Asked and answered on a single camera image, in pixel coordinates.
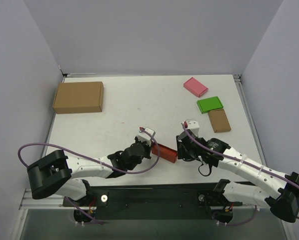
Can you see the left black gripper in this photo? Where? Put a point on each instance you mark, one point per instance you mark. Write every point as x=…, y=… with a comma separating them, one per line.
x=146, y=148

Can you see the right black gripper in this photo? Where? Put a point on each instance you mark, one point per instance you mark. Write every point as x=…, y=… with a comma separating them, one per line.
x=180, y=146

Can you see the red paper box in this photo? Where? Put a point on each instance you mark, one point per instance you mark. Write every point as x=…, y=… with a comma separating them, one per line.
x=166, y=153

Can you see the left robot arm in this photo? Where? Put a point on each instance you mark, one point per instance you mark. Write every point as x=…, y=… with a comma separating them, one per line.
x=57, y=173

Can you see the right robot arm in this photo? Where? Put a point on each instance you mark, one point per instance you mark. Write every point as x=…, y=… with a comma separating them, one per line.
x=268, y=188

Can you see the small brown cardboard box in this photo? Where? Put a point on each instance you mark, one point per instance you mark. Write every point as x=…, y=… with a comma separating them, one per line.
x=219, y=121

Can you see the green paper box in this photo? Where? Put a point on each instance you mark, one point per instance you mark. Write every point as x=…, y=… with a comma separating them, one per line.
x=208, y=104

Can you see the pink paper box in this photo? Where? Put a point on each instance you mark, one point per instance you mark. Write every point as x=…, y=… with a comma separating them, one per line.
x=195, y=87

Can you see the large brown cardboard box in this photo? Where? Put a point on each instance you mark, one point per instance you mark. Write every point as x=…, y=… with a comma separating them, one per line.
x=79, y=97

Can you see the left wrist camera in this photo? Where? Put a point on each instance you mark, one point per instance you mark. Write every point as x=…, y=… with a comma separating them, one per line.
x=145, y=135

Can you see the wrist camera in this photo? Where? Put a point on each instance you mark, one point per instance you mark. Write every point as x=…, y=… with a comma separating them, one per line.
x=145, y=135
x=192, y=127

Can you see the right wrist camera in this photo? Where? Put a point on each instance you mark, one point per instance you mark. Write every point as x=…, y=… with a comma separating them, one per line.
x=192, y=127

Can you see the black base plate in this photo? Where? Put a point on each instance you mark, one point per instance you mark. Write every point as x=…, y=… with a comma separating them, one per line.
x=189, y=201

